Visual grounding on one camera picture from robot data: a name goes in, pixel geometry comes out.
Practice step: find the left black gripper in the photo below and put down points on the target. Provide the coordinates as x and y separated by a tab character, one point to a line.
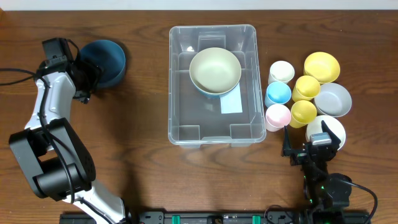
88	79

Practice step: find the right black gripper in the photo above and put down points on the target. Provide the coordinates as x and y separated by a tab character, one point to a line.
306	152

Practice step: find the dark blue bowl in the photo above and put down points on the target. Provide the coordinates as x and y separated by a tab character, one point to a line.
110	57
215	95

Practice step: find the yellow cup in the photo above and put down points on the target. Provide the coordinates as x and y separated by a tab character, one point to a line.
306	88
302	113

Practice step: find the pink cup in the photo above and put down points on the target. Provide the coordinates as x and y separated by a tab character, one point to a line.
277	117

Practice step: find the cream large bowl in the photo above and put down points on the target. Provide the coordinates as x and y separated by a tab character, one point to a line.
215	70

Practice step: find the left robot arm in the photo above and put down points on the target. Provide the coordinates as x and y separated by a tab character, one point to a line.
52	157

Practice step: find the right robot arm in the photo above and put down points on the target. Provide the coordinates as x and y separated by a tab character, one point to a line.
321	188

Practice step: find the white small bowl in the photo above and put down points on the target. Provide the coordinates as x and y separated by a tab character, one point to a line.
334	125

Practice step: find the grey small bowl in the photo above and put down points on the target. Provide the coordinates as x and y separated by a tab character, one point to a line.
333	100

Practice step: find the light blue cup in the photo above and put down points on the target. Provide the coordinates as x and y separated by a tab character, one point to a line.
277	93

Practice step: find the yellow small bowl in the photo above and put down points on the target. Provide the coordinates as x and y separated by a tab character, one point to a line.
322	66

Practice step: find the cream white cup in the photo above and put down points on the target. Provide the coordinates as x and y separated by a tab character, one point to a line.
281	71

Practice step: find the clear plastic storage bin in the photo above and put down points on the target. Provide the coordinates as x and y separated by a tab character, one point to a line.
194	119

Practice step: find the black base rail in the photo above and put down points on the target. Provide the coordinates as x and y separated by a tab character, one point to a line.
271	216

